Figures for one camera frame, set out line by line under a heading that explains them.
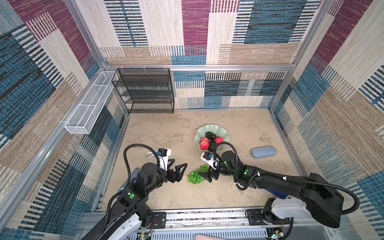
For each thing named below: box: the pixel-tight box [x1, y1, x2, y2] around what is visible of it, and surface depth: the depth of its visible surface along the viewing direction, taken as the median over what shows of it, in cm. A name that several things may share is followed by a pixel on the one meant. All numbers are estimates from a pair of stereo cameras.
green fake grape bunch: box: [187, 164, 209, 185], surface depth 85 cm
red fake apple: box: [200, 137, 210, 150], surface depth 94 cm
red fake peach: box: [215, 136, 224, 144], surface depth 100 cm
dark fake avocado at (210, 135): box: [205, 131, 217, 140], surface depth 102 cm
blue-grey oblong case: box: [251, 146, 278, 159], surface depth 97 cm
